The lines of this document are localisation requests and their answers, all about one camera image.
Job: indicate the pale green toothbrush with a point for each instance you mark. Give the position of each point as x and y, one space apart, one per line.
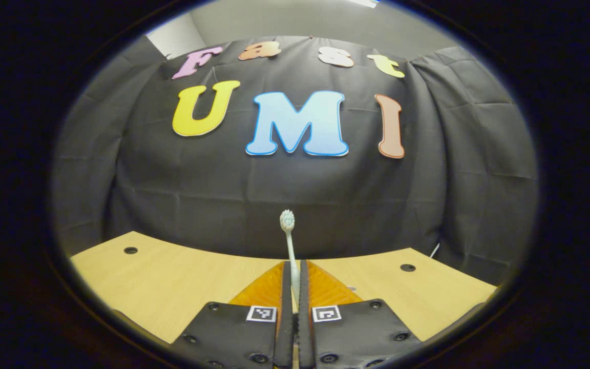
290 246

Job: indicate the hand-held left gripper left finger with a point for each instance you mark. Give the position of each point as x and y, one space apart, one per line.
249 338

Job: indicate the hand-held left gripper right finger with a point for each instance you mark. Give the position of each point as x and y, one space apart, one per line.
351 338

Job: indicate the light wooden desktop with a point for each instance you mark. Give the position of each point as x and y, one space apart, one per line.
172 282

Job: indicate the black backdrop cloth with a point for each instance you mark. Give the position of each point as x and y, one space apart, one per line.
274 195

